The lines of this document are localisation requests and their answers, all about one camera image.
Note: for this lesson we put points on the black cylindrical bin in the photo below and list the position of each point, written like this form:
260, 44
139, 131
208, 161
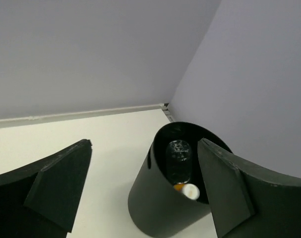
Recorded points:
155, 207

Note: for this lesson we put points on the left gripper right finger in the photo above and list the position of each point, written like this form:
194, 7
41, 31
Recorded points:
248, 200

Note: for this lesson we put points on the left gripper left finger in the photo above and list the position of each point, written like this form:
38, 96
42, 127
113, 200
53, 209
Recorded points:
41, 199

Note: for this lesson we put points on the crushed clear bottle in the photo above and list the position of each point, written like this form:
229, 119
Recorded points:
178, 162

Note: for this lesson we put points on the orange juice bottle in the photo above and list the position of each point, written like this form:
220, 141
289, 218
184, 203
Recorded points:
189, 190

